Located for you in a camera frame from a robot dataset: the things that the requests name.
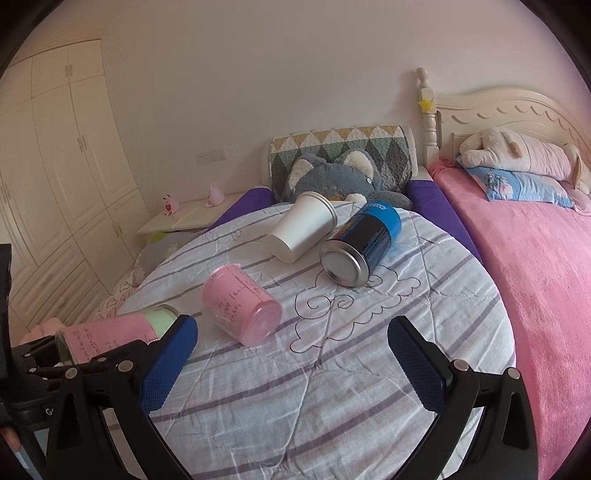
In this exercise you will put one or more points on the heart pattern bed sheet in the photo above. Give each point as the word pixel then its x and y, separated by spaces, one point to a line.
pixel 124 288

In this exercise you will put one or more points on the blue cartoon pillow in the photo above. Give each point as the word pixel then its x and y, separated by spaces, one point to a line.
pixel 504 185

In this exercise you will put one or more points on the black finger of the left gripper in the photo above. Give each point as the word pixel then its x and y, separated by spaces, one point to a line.
pixel 145 359

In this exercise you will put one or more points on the white wall socket panel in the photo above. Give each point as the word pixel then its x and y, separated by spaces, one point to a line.
pixel 211 156

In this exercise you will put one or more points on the pink rabbit figurine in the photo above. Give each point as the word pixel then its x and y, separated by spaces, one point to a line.
pixel 171 205

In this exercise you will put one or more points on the pink plastic cup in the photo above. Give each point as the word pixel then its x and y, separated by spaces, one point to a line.
pixel 240 306

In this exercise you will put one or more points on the pink fleece blanket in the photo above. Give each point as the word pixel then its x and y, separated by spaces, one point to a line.
pixel 538 254

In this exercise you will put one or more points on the grey flower cushion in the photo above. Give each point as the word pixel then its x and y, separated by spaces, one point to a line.
pixel 160 246

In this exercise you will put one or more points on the white and pink plush toy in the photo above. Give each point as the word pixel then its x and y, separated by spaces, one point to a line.
pixel 506 149

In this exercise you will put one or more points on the cream wardrobe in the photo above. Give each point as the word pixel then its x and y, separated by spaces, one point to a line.
pixel 70 206

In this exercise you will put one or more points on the purple bed bumper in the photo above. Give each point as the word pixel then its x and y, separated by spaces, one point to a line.
pixel 427 198

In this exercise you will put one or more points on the patchwork quilted headboard cover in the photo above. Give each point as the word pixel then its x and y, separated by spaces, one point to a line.
pixel 392 147

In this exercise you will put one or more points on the cream wooden headboard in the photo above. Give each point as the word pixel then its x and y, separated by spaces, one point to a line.
pixel 449 119

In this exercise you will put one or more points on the pink cat figurine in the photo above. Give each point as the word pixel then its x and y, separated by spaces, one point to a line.
pixel 215 196

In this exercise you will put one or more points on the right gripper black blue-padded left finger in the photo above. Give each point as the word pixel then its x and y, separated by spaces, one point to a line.
pixel 80 445

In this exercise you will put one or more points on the cream bedside table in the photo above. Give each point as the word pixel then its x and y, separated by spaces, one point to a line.
pixel 190 216

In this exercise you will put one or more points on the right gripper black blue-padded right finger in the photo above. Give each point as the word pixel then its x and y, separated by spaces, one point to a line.
pixel 504 445

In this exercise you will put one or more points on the blue and black can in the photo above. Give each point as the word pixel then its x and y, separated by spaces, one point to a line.
pixel 353 254

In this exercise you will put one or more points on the striped quilted round cloth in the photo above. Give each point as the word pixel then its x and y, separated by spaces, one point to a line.
pixel 323 397

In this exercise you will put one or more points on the white paper cup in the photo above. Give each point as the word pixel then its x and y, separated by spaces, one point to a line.
pixel 310 219

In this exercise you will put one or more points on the green can with pink label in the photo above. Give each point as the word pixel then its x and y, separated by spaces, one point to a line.
pixel 80 343

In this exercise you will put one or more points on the yellow star sticker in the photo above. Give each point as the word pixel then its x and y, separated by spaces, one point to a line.
pixel 426 105

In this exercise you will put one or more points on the grey cat plush toy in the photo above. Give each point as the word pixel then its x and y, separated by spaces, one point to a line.
pixel 353 177

